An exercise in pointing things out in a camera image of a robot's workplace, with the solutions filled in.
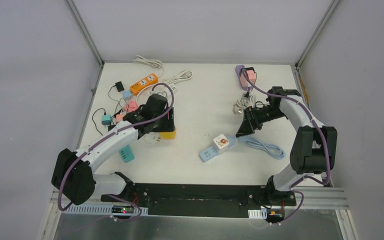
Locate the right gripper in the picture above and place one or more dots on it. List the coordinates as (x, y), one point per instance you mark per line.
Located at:
(246, 128)

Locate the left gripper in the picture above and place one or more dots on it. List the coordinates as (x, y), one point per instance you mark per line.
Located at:
(167, 122)

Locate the yellow white cube socket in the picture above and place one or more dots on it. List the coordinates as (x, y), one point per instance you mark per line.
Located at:
(168, 135)

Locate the white cube socket adapter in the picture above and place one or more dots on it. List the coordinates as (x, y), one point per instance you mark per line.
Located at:
(221, 143)

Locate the light blue power strip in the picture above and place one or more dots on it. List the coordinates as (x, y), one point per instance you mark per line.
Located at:
(210, 153)

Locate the salmon pink charger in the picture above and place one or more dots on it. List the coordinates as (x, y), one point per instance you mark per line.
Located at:
(119, 117)

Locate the teal power strip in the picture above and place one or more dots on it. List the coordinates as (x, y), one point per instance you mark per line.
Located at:
(126, 154)

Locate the pink cube socket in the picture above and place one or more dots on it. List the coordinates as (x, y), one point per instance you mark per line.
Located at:
(249, 78)

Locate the teal usb charger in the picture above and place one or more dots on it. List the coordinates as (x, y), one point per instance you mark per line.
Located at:
(106, 119)

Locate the purple power strip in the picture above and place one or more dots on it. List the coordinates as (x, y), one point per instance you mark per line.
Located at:
(240, 74)

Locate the white plug adapter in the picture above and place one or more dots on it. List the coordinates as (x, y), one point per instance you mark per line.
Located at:
(152, 138)

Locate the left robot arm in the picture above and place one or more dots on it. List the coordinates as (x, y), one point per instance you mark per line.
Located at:
(75, 174)

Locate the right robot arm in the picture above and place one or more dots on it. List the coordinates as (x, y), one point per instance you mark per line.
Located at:
(313, 152)

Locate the pink round socket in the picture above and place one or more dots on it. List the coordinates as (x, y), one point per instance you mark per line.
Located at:
(131, 106)

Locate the white power strip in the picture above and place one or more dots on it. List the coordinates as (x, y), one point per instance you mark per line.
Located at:
(171, 88)

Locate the orange power strip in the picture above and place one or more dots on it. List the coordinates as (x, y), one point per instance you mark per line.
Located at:
(143, 83)

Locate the light blue small charger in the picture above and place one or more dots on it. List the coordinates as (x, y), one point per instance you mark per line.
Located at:
(126, 94)

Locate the small black charger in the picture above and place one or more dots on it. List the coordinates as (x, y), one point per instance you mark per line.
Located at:
(119, 86)

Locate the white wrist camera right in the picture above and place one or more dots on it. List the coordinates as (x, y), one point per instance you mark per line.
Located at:
(248, 99)

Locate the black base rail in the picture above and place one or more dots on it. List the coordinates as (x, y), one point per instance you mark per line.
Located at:
(199, 200)

